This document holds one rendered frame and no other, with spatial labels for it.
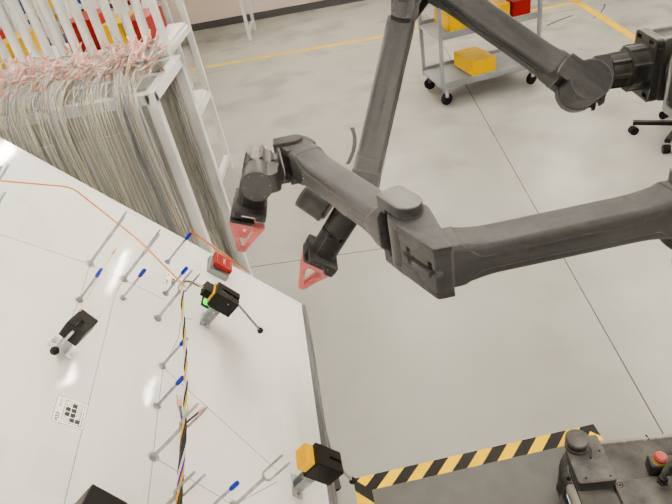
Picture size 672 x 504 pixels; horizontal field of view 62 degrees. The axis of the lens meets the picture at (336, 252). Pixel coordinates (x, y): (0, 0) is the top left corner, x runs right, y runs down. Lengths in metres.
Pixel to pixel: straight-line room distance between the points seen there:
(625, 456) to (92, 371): 1.58
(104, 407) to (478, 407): 1.68
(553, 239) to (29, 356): 0.79
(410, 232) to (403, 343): 1.97
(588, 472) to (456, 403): 0.67
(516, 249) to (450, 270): 0.08
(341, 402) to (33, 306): 1.62
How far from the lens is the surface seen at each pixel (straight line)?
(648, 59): 1.25
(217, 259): 1.42
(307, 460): 1.06
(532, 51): 1.21
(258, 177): 0.99
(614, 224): 0.76
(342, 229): 1.12
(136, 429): 1.01
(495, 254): 0.70
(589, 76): 1.19
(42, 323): 1.07
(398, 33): 1.19
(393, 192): 0.77
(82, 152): 1.78
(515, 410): 2.40
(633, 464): 2.03
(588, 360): 2.61
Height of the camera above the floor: 1.89
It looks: 35 degrees down
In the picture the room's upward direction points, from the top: 12 degrees counter-clockwise
